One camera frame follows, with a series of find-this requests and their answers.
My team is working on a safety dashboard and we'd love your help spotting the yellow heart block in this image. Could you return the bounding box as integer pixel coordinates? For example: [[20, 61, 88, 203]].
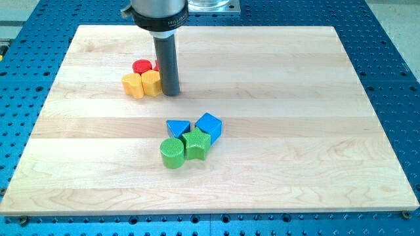
[[121, 73, 144, 99]]

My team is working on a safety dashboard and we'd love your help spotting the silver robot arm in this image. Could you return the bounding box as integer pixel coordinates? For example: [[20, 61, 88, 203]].
[[121, 0, 188, 96]]

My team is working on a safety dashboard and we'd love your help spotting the green star block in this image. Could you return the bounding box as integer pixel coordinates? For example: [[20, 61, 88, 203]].
[[182, 127, 211, 161]]

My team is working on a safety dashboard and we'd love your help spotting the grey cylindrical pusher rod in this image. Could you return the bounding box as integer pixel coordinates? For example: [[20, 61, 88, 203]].
[[154, 35, 180, 96]]

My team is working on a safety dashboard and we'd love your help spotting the green cylinder block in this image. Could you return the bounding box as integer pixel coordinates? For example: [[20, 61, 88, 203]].
[[159, 138, 184, 169]]

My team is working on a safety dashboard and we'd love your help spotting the light wooden board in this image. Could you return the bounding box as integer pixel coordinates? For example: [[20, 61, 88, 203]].
[[1, 25, 419, 216]]

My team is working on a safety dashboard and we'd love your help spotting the red block behind rod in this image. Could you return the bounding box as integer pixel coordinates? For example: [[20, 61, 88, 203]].
[[153, 60, 159, 71]]

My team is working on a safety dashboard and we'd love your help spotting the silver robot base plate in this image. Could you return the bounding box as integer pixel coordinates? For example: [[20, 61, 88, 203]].
[[187, 0, 241, 16]]

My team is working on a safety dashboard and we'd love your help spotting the red cylinder block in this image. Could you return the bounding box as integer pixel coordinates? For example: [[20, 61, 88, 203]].
[[132, 59, 152, 75]]

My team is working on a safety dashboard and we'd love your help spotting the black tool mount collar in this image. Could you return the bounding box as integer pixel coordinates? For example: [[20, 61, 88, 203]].
[[121, 3, 188, 38]]

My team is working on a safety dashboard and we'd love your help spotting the yellow hexagon block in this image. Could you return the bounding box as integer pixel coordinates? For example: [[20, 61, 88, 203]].
[[141, 70, 162, 96]]

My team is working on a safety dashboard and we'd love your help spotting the blue cube block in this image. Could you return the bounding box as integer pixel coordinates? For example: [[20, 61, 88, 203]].
[[195, 113, 222, 145]]

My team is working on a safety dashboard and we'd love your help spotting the blue perforated table plate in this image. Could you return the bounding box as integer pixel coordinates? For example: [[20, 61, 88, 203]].
[[1, 1, 419, 235]]

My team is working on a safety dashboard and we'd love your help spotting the blue triangle block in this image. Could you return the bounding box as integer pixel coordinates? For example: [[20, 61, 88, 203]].
[[166, 120, 191, 138]]

